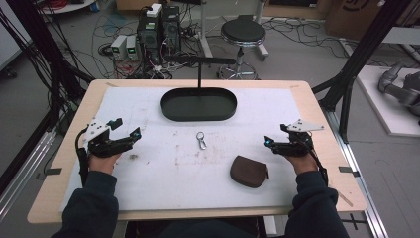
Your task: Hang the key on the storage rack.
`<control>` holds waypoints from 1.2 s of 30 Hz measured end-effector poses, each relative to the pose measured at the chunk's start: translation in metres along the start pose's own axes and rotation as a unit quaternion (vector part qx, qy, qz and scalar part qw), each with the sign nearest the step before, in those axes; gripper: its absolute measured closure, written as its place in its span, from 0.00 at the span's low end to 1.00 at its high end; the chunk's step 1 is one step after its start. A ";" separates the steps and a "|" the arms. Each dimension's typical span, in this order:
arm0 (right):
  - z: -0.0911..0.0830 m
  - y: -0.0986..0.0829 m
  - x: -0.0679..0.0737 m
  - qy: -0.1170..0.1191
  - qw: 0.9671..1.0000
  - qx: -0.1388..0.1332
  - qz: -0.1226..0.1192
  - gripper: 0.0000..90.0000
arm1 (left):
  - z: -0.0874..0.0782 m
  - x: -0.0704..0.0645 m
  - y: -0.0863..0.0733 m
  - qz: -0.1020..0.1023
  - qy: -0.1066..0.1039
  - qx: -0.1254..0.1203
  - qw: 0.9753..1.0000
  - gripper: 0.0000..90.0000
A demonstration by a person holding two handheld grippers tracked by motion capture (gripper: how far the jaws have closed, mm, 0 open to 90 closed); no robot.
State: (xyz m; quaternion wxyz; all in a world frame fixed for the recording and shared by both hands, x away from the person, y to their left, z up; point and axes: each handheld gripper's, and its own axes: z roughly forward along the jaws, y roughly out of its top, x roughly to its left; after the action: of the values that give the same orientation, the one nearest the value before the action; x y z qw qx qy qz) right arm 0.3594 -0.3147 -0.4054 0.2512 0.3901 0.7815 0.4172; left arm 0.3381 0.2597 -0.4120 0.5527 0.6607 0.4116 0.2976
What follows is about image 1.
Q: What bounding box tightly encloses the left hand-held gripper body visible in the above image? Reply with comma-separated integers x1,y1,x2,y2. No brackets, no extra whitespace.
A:
81,117,134,159

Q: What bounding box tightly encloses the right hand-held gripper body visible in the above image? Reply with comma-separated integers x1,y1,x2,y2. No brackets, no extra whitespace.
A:
272,118,326,158

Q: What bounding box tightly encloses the person's left hand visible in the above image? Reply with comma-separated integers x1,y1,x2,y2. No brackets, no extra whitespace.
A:
87,152,122,176

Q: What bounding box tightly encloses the person's right hand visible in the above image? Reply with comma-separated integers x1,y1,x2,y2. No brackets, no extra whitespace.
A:
283,154,320,177

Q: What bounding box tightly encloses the brown coin purse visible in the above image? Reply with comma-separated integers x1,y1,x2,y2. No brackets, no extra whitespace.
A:
229,155,270,189

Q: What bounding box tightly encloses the white table mat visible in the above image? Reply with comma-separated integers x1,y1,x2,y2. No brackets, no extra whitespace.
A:
58,85,327,213

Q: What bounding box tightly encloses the silver keyring with carabiner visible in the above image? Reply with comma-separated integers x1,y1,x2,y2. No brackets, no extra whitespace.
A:
195,131,209,151

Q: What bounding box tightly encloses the black oval tray with stand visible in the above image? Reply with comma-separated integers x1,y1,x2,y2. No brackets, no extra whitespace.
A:
159,55,239,123

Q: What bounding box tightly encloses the grey power supply unit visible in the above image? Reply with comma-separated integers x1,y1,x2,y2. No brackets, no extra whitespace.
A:
110,34,129,61
125,35,139,61

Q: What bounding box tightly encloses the white platform board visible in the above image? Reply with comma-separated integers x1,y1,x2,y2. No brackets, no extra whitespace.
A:
356,64,420,138

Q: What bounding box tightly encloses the black computer tower white box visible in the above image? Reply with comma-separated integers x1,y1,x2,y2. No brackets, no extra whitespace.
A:
136,2,163,66

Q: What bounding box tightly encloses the black round stool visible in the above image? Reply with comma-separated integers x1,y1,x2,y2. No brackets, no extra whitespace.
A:
217,17,270,80

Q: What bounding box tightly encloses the white table leg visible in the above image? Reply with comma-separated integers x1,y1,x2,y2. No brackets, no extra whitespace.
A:
196,0,214,60

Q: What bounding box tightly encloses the cardboard box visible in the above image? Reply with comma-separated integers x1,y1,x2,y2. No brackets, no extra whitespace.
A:
324,0,420,42

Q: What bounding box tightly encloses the left hand-held gripper cable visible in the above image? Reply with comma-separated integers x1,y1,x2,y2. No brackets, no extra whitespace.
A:
74,128,91,186

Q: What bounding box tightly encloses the hand-held gripper cable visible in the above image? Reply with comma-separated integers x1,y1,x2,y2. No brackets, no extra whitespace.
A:
74,128,91,186
306,132,330,188

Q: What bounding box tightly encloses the right hand-held gripper cable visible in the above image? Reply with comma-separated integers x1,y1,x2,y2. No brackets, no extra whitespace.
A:
306,132,330,188

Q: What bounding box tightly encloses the black frame post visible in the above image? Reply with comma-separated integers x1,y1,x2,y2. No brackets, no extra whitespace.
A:
311,0,414,144
0,0,95,133

